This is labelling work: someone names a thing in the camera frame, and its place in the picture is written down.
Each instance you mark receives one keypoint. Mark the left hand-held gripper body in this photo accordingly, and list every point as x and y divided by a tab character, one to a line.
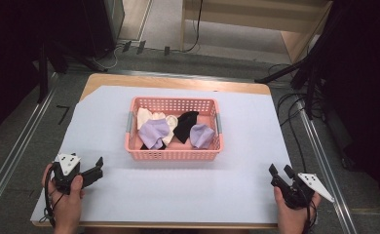
64	177

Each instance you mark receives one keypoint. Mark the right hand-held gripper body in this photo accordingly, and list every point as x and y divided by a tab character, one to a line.
296	193

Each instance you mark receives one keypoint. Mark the person's right hand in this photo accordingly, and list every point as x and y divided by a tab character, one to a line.
292	217

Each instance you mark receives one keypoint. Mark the person's left hand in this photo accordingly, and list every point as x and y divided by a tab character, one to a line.
66	208

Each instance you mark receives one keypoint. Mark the large purple sock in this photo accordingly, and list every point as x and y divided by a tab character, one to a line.
152	131

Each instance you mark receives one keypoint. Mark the cream sock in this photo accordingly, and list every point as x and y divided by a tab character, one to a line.
171	125
143	117

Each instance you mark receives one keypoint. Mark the black sock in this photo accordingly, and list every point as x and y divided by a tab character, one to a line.
184	125
162	147

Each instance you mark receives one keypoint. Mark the pink plastic basket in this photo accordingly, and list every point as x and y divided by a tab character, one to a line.
175	153

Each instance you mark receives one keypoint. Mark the small purple sock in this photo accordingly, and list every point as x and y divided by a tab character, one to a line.
201	136

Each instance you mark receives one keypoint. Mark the white table sheet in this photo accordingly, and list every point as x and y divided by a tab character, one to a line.
178	191

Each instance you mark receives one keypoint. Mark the black metal stand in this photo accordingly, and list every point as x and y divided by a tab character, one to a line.
308	71
43	71

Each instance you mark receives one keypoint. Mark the wooden table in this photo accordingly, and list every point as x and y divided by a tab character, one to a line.
165	81

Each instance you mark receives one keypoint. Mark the grey cabinet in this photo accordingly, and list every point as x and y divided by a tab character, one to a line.
115	19

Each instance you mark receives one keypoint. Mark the light wooden furniture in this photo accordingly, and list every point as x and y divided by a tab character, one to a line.
243	16

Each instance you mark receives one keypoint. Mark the metal floor rail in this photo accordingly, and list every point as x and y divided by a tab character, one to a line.
324	175
16	156

